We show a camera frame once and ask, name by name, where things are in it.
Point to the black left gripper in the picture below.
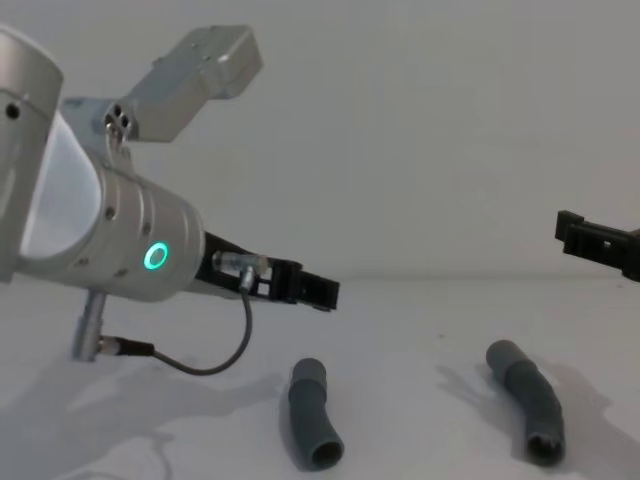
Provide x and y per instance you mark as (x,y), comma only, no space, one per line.
(207,267)

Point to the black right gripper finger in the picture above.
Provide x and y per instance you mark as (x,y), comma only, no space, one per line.
(600,242)

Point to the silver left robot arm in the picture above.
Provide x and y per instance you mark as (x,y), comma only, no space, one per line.
(125,230)

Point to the grey bent pipe piece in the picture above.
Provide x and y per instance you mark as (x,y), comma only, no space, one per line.
(535,395)
(310,410)

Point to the white table cloth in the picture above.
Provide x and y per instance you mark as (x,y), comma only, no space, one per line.
(425,350)

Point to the white curtain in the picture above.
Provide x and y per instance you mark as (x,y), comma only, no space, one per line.
(425,125)

